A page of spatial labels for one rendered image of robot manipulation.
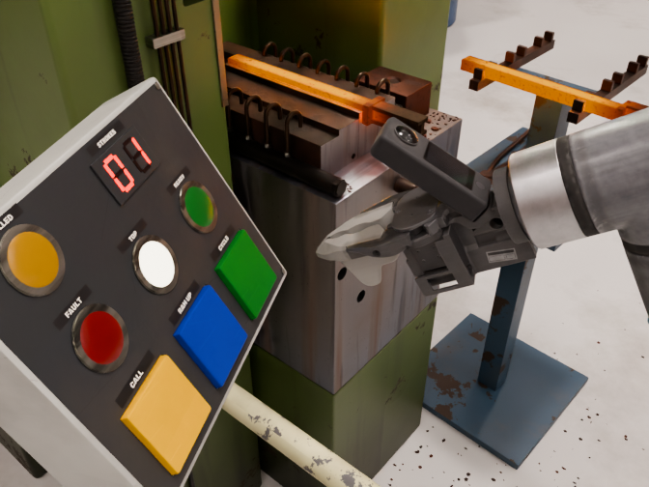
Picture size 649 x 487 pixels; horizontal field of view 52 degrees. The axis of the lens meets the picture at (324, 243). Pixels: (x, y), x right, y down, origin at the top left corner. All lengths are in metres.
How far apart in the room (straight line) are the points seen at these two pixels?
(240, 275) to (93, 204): 0.19
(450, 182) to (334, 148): 0.50
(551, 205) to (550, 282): 1.84
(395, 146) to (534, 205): 0.13
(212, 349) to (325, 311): 0.53
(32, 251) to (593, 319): 1.97
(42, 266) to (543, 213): 0.40
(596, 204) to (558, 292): 1.81
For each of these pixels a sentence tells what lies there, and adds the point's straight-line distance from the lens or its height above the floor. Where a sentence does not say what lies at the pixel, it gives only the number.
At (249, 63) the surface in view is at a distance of 1.28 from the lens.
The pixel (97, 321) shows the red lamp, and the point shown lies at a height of 1.10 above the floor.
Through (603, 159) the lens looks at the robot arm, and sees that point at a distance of 0.57.
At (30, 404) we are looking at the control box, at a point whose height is 1.08.
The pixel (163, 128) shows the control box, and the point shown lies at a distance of 0.72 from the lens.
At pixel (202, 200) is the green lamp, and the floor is 1.09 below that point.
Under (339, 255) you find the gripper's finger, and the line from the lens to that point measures 0.66.
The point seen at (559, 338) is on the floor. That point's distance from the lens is 2.21.
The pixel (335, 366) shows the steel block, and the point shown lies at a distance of 1.27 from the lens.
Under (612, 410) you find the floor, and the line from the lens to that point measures 2.07.
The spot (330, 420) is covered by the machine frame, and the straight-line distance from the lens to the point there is 1.39.
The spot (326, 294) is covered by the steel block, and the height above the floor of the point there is 0.72.
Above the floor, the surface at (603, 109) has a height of 0.96.
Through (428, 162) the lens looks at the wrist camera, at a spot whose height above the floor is 1.19.
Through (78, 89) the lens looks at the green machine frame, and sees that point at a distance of 0.90.
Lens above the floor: 1.48
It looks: 37 degrees down
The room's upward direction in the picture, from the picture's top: straight up
